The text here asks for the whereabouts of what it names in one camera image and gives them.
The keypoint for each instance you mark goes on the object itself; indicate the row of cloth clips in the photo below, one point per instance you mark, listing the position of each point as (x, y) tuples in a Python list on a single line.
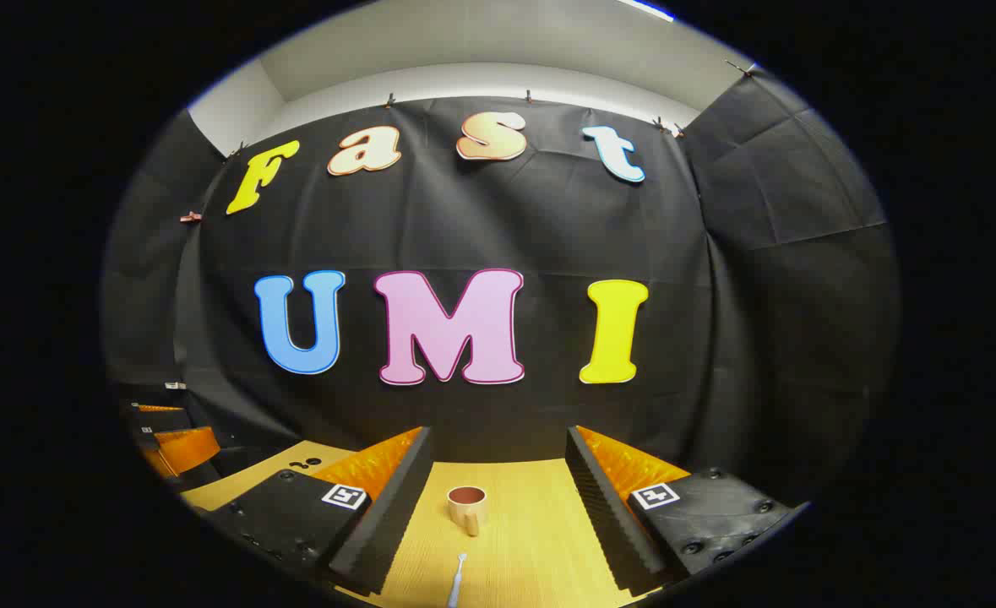
[(529, 96)]

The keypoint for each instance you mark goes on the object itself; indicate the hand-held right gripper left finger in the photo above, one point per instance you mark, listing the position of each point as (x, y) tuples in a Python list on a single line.
[(388, 523)]

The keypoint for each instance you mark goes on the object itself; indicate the wooden desktop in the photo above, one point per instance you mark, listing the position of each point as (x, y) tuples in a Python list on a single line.
[(531, 540)]

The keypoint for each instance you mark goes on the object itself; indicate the ceiling light strip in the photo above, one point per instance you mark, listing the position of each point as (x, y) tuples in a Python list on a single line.
[(645, 8)]

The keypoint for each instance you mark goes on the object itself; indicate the pale toothbrush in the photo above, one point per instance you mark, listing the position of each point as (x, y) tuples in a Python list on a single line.
[(456, 583)]

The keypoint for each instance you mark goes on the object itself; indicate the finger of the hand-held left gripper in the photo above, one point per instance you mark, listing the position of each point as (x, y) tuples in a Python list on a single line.
[(160, 417), (185, 449)]

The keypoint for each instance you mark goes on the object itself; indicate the beige cup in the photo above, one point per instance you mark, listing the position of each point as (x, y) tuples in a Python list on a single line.
[(466, 505)]

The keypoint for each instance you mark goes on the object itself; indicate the black backdrop cloth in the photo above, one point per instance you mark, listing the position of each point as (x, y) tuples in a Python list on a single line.
[(498, 219)]

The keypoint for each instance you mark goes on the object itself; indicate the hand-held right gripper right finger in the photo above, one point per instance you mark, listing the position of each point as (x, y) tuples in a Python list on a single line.
[(607, 523)]

